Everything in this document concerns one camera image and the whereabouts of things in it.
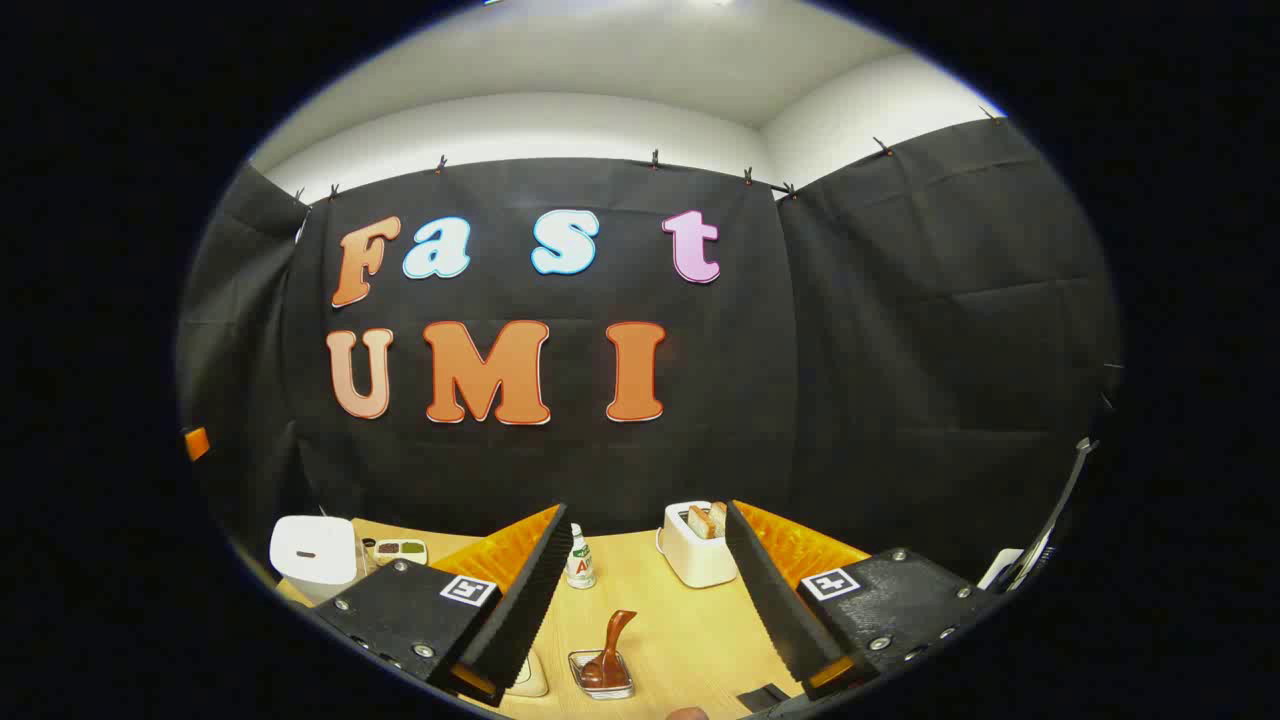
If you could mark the black backdrop cloth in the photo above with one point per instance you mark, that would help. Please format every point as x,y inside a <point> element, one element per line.
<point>800,350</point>

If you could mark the white divided condiment dish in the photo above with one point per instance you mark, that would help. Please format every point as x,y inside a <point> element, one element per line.
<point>400,551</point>

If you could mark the white green flat object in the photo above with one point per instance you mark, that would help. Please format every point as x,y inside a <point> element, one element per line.
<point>1000,570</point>

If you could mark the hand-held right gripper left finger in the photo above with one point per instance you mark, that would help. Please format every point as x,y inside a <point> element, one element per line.
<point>525,600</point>

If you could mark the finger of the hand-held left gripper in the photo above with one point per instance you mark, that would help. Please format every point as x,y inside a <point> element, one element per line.
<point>195,442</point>

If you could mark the metal chopstick holder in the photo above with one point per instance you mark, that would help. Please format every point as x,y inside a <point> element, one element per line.
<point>622,690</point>

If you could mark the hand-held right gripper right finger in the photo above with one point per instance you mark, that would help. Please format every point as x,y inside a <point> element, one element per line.
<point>775,600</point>

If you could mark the white drink bottle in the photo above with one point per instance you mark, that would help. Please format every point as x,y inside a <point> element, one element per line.
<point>580,565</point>

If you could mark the white toaster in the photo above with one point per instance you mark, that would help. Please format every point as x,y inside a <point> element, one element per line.
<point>700,562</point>

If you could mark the toasted bread slice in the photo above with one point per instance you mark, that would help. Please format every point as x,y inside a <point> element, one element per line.
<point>717,518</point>
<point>699,522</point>

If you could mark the white rice cooker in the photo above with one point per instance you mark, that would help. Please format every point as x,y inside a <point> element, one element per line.
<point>312,555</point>

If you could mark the brown wooden spoon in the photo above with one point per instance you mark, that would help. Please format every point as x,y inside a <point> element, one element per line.
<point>612,640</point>

